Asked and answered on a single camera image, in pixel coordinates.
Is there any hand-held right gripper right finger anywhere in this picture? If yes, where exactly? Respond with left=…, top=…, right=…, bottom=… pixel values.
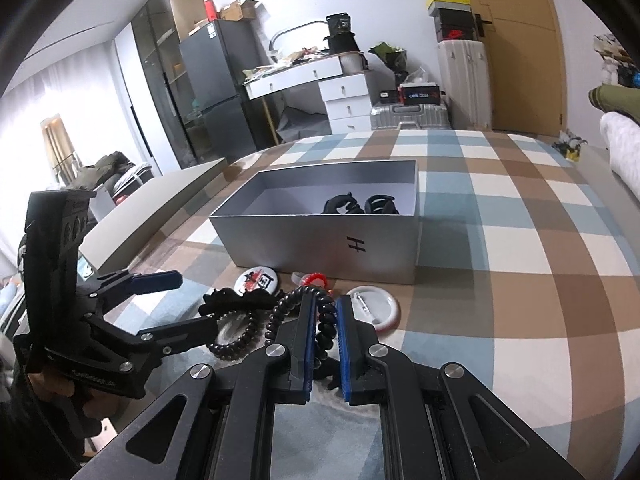
left=336, top=296, right=583, bottom=480

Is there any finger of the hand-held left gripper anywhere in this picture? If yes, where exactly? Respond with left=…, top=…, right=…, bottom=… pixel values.
left=82, top=312, right=221, bottom=361
left=80, top=269, right=183, bottom=318

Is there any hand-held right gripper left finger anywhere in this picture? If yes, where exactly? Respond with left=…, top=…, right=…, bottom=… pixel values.
left=72, top=290, right=321, bottom=480

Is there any black beaded bracelet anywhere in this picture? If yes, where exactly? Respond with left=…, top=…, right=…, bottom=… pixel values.
left=207, top=307, right=266, bottom=361
left=265, top=285, right=338, bottom=391

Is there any black bow hair clip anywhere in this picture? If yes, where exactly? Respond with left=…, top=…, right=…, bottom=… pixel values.
left=197, top=287, right=286, bottom=318

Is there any white pin badge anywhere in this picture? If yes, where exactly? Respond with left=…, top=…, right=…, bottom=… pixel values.
left=346, top=285, right=402, bottom=333

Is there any red black printed badge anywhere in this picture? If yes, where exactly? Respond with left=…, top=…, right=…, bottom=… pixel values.
left=235, top=266, right=276, bottom=295

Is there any silver cardboard box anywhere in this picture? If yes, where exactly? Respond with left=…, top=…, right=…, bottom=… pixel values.
left=209, top=159, right=421, bottom=286

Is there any black hair claw clip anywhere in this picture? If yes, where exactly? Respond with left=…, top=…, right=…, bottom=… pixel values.
left=361, top=192, right=401, bottom=217
left=321, top=191, right=362, bottom=217

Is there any person's left hand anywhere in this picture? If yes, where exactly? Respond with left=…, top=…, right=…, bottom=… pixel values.
left=25, top=370, right=118, bottom=426

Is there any grey bed side panel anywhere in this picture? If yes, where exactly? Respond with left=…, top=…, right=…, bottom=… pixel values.
left=82, top=157, right=228, bottom=273

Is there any clothes pile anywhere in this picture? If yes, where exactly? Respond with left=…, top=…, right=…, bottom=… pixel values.
left=70, top=150, right=153, bottom=211

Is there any plaid bed sheet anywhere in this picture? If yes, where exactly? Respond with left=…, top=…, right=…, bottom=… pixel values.
left=80, top=130, right=640, bottom=480

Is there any white curtain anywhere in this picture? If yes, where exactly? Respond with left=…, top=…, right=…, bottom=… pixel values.
left=0, top=45, right=136, bottom=281

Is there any dark glass cabinet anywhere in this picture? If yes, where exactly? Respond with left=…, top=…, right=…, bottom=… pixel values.
left=131, top=0, right=201, bottom=176

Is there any yellow pole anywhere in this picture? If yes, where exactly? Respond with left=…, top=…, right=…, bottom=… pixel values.
left=260, top=95, right=281, bottom=146

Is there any white wardrobe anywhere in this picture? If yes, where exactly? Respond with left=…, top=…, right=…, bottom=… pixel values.
left=112, top=22, right=166, bottom=176

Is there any dark grey fridge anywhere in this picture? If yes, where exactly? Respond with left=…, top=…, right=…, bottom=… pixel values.
left=179, top=19, right=276, bottom=167

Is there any white drawer unit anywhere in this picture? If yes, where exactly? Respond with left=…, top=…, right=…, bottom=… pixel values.
left=320, top=71, right=376, bottom=135

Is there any white desk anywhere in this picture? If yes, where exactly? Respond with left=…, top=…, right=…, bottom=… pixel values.
left=244, top=55, right=373, bottom=146

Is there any silver suitcase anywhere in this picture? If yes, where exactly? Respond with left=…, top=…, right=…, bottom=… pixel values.
left=370, top=102, right=451, bottom=131

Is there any desk clutter pile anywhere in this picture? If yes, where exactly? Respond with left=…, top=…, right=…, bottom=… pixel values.
left=242, top=45, right=341, bottom=83

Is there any red black flat box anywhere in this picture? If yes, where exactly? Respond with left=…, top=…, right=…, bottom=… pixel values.
left=398, top=84, right=443, bottom=106

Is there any tall cardboard box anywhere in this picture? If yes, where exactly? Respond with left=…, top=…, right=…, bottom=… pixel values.
left=166, top=0, right=208, bottom=41

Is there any open cardboard box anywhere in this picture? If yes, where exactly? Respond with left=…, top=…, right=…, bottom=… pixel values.
left=220, top=0, right=258, bottom=22

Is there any white ribbed bin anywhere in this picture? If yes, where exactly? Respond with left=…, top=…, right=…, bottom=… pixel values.
left=340, top=51, right=368, bottom=75

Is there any clear plastic bag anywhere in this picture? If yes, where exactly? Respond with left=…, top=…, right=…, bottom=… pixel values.
left=402, top=67, right=433, bottom=88

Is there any arched desk mirror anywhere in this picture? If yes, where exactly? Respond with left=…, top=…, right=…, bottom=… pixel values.
left=269, top=20, right=328, bottom=53

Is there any white suitcase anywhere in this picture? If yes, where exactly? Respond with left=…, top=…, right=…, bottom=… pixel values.
left=437, top=39, right=493, bottom=131

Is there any green black bouquet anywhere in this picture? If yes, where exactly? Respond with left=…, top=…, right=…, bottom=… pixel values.
left=369, top=42, right=408, bottom=83

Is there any slippers pair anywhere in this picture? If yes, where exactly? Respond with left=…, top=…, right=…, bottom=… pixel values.
left=552, top=130, right=588, bottom=161

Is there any black red shoebox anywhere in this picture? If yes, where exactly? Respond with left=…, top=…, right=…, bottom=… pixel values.
left=434, top=14, right=481, bottom=43

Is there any white fluffy blanket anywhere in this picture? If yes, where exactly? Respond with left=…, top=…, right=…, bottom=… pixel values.
left=599, top=110, right=640, bottom=201

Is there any wooden door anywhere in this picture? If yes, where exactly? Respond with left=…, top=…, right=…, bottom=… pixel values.
left=447, top=0, right=568, bottom=138

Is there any grey shoebox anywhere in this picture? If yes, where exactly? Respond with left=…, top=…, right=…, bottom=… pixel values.
left=430, top=2, right=475, bottom=17

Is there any green rolled blanket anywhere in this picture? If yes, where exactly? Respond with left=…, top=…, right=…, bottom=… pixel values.
left=587, top=84, right=640, bottom=123

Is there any wooden frame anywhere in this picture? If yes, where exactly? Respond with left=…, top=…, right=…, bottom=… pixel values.
left=40, top=117, right=81, bottom=186

